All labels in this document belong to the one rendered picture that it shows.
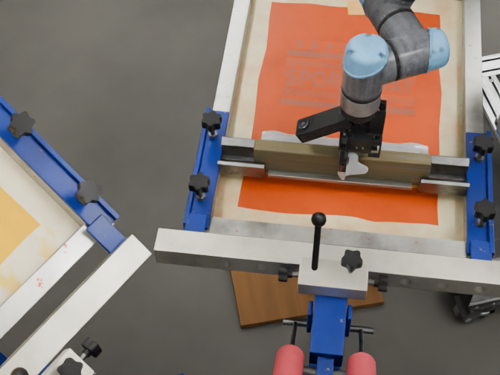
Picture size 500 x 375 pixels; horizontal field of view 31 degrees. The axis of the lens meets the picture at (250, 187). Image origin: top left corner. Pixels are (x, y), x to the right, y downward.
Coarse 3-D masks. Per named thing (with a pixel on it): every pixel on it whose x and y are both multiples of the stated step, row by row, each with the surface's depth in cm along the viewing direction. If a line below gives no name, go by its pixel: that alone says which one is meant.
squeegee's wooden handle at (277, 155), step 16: (256, 144) 180; (272, 144) 180; (288, 144) 180; (304, 144) 180; (320, 144) 180; (256, 160) 183; (272, 160) 182; (288, 160) 181; (304, 160) 180; (320, 160) 180; (336, 160) 179; (368, 160) 178; (384, 160) 178; (400, 160) 177; (416, 160) 177; (352, 176) 183; (368, 176) 182; (384, 176) 182; (400, 176) 181; (416, 176) 180
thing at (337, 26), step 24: (288, 24) 214; (312, 24) 214; (336, 24) 214; (264, 72) 205; (264, 96) 201; (264, 120) 197; (288, 120) 197; (240, 192) 186; (264, 192) 186; (288, 192) 186; (312, 192) 186; (336, 192) 186
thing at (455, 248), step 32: (480, 0) 212; (480, 32) 206; (224, 64) 202; (480, 64) 201; (224, 96) 197; (480, 96) 195; (480, 128) 190; (224, 224) 178; (256, 224) 178; (448, 256) 173
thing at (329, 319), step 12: (324, 300) 162; (336, 300) 162; (324, 312) 160; (336, 312) 160; (312, 324) 159; (324, 324) 159; (336, 324) 159; (312, 336) 158; (324, 336) 158; (336, 336) 158; (312, 348) 157; (324, 348) 157; (336, 348) 156; (312, 360) 159; (336, 360) 158
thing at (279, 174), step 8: (272, 176) 184; (280, 176) 184; (288, 176) 184; (296, 176) 183; (304, 176) 183; (312, 176) 183; (320, 176) 183; (328, 176) 183; (336, 176) 183; (344, 184) 183; (352, 184) 183; (360, 184) 182; (368, 184) 182; (376, 184) 182; (384, 184) 182; (392, 184) 182; (400, 184) 182; (408, 184) 182
